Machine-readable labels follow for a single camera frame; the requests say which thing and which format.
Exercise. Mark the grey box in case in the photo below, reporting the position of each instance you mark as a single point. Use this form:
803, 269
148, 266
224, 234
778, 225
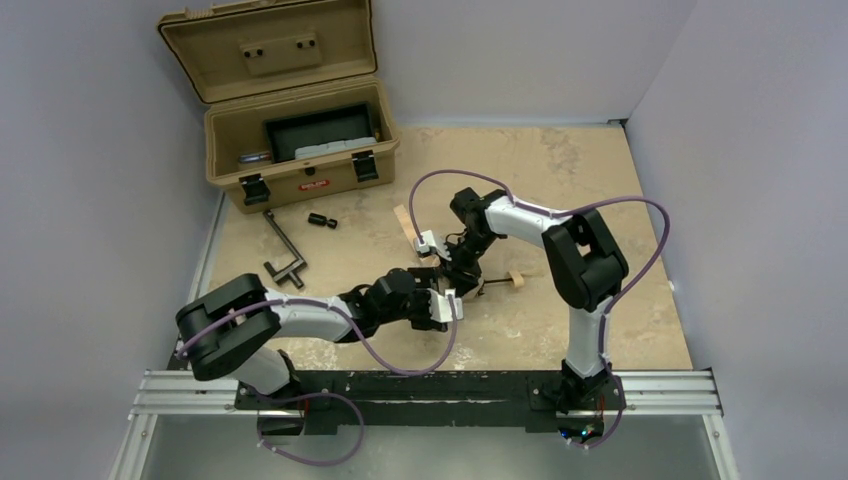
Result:
332, 147

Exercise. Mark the black hex key tool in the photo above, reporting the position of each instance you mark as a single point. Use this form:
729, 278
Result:
291, 272

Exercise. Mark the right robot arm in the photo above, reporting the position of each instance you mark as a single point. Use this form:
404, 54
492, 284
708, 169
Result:
585, 262

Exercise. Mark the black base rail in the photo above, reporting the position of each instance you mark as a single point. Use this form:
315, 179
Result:
537, 401

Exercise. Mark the black tray in case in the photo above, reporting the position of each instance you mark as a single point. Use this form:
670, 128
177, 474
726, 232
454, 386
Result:
287, 134

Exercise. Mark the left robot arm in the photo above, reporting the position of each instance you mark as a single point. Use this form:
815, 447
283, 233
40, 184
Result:
225, 332

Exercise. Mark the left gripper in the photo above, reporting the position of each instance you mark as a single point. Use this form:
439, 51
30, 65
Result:
429, 307

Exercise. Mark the small black cylinder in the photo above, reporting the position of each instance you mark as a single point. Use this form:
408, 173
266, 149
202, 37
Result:
322, 220

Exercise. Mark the metal can in case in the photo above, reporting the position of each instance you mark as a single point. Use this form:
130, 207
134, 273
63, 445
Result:
256, 157

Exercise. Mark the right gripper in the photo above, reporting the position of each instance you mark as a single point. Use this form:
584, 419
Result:
457, 266

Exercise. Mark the beige folding umbrella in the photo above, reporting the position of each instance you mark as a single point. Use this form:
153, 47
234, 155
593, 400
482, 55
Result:
514, 278

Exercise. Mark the aluminium frame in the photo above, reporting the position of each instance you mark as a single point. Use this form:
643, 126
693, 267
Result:
183, 428

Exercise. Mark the tan hard case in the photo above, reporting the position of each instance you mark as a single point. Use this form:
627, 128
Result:
253, 61

